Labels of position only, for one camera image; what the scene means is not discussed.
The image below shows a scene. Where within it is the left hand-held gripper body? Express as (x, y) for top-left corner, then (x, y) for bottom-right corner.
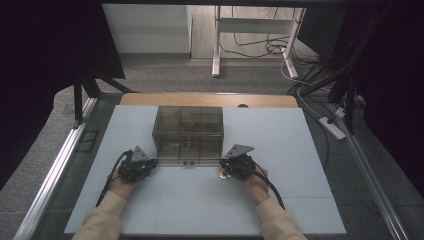
(117, 145), (158, 184)

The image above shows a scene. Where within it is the smoky transparent drawer box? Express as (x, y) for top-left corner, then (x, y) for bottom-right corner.
(151, 105), (225, 167)

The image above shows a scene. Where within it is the white desk frame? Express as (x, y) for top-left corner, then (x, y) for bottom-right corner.
(211, 5), (307, 80)

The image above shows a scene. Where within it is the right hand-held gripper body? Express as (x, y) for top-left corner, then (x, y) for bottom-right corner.
(220, 143), (258, 182)

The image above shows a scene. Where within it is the person's left hand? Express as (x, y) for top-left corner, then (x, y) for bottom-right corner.
(106, 168), (138, 201)

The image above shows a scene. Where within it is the dark curtain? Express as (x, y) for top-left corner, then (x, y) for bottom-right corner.
(0, 0), (126, 192)
(333, 0), (424, 198)

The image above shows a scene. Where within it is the white power strip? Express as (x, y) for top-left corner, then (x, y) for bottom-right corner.
(318, 116), (347, 141)

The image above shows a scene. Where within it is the black floor cable bundle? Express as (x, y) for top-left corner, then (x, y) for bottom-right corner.
(219, 32), (322, 66)

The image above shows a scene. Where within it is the hand-held gripper black cable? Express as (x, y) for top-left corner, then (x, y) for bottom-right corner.
(252, 165), (287, 211)
(95, 149), (134, 208)

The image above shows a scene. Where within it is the aluminium rail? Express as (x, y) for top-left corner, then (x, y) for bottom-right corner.
(12, 96), (98, 240)
(329, 103), (402, 240)

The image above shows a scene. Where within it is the person's right hand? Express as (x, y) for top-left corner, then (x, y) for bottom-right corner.
(240, 164), (271, 205)

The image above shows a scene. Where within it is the wooden table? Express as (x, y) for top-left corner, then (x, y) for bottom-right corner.
(119, 92), (300, 109)

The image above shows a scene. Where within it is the black metal stand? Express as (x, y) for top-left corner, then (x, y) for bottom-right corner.
(72, 64), (138, 123)
(299, 0), (396, 136)

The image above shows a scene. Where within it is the light blue table mat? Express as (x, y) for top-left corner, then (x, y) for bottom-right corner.
(63, 104), (348, 236)

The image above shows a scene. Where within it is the right hand-held gripper black cable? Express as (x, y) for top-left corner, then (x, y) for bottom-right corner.
(252, 165), (287, 211)

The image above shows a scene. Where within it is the white cabinet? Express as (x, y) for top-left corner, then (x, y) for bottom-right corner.
(101, 3), (194, 55)

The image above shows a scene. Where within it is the left hand-held gripper black cable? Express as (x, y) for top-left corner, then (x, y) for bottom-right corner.
(95, 149), (134, 208)

